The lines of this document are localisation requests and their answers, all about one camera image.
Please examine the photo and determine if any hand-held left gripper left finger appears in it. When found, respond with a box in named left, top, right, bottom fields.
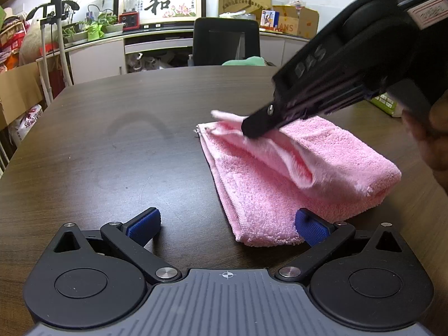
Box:
left=52, top=207, right=182, bottom=285

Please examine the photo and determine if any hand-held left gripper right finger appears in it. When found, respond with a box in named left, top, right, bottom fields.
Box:
left=275, top=207, right=403, bottom=285

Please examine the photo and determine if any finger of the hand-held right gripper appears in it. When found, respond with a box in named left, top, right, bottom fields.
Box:
left=241, top=73, right=389, bottom=139

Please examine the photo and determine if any pink towel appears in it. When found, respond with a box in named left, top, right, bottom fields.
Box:
left=194, top=109, right=402, bottom=247

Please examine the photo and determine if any person's right hand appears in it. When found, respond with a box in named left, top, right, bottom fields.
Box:
left=401, top=93, right=448, bottom=193

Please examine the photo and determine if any green cushion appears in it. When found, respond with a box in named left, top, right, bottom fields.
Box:
left=221, top=56, right=267, bottom=67

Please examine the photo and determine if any green tissue packet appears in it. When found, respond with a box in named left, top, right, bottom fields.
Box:
left=369, top=93, right=403, bottom=118

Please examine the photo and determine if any open cardboard box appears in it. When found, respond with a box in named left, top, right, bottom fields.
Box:
left=271, top=5, right=320, bottom=40

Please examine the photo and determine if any black office chair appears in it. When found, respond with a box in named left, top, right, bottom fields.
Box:
left=192, top=17, right=261, bottom=67

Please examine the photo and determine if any small blue picture box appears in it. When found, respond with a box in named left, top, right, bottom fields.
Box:
left=261, top=10, right=279, bottom=29

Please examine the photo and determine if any flat cardboard sheet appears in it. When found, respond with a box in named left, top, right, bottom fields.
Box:
left=218, top=0, right=273, bottom=18

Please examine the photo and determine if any framed lotus calligraphy picture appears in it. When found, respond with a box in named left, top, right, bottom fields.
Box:
left=113, top=0, right=206, bottom=30

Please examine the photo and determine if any white rice sack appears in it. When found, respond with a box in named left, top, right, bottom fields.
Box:
left=8, top=105, right=44, bottom=146

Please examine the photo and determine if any red blender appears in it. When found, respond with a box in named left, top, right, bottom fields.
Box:
left=118, top=0, right=141, bottom=30

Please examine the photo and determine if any white sideboard cabinet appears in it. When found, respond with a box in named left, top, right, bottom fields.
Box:
left=38, top=28, right=312, bottom=85

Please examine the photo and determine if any large cardboard box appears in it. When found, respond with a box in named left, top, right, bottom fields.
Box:
left=0, top=61, right=44, bottom=130

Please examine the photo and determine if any beige sack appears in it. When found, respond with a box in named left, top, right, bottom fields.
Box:
left=19, top=19, right=44, bottom=65

